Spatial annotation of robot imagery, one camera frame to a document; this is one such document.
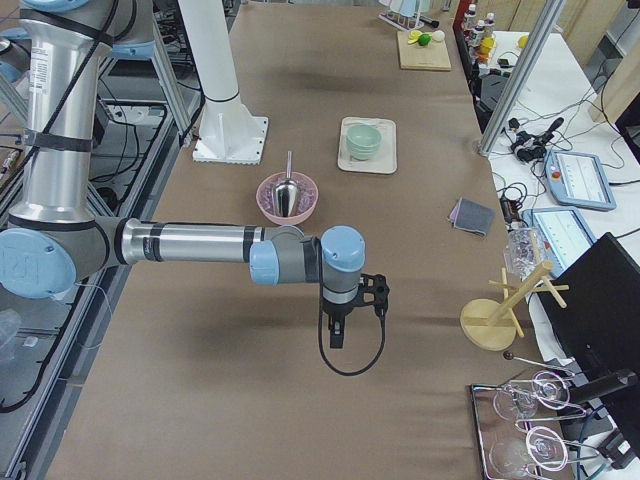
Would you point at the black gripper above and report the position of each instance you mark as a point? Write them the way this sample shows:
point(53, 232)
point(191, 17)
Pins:
point(337, 309)

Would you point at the green bowl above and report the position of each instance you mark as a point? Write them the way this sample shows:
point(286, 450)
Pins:
point(354, 147)
point(363, 136)
point(362, 155)

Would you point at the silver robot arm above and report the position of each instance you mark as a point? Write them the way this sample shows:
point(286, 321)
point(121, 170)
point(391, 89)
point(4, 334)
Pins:
point(53, 240)

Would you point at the metal ice scoop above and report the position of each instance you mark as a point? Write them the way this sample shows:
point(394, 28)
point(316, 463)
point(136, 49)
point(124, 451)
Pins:
point(286, 192)

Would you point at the wooden mug tree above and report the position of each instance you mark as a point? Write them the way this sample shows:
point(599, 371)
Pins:
point(493, 325)

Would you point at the grey folded cloth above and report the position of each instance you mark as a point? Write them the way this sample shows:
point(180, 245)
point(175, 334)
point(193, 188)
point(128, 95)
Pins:
point(471, 217)

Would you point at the beige serving tray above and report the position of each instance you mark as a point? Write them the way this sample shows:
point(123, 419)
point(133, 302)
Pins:
point(385, 161)

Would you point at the green bowl on tray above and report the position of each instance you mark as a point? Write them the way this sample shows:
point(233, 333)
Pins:
point(362, 155)

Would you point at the upper wine glass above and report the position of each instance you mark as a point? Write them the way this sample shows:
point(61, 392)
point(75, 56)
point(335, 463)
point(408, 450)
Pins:
point(521, 398)

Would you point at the wine glass rack tray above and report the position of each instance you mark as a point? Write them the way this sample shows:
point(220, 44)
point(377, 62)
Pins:
point(490, 428)

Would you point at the lower wine glass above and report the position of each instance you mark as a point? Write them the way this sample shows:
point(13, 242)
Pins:
point(540, 451)

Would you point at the lower teach pendant tablet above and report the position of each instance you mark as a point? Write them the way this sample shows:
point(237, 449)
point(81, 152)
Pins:
point(565, 231)

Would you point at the teach pendant tablet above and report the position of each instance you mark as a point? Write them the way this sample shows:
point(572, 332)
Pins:
point(565, 231)
point(578, 179)

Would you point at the black monitor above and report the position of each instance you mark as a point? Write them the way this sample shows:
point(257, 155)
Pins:
point(599, 328)

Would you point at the upper teach pendant tablet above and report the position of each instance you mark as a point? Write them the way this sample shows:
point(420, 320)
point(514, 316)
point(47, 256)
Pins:
point(578, 179)

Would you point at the bamboo cutting board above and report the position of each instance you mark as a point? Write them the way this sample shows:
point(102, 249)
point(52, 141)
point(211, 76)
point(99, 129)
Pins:
point(432, 57)

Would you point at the green lime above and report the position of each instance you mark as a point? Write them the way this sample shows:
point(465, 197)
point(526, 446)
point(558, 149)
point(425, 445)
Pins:
point(424, 39)

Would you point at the white garlic bulb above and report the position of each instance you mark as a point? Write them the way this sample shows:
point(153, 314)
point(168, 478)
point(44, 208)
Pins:
point(438, 36)

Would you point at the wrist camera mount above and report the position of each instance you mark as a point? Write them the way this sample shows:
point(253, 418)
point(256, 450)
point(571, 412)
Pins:
point(373, 291)

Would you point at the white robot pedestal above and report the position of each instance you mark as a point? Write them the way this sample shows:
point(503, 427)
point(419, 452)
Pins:
point(228, 132)

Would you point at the white wire cup rack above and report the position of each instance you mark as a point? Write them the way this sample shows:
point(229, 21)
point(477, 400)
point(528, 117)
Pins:
point(407, 15)

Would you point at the aluminium frame post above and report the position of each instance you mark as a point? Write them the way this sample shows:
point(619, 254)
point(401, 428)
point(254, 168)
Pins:
point(543, 26)

